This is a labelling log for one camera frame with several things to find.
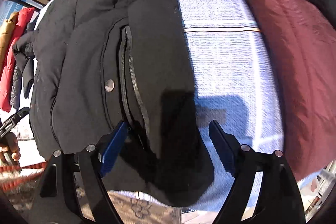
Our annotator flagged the large black padded jacket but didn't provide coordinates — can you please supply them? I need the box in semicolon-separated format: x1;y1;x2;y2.
12;0;336;208

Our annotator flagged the person's left hand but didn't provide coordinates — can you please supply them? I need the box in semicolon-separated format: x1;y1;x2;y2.
0;132;21;166

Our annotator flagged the light blue checked bedsheet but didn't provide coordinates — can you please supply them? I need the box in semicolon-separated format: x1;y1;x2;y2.
34;0;285;213

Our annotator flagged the folded dark quilted jacket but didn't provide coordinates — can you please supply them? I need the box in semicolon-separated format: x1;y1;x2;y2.
10;21;36;110

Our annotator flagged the folded tan puffer jacket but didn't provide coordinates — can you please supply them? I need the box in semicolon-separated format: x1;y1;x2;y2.
0;11;19;69

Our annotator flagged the folded red puffer jacket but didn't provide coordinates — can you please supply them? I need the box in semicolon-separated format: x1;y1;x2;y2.
1;8;35;112

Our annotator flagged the blue face poster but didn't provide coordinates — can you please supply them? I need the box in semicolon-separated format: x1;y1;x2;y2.
0;0;23;25

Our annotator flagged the maroon pillow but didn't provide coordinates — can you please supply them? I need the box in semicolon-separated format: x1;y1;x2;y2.
247;0;335;180

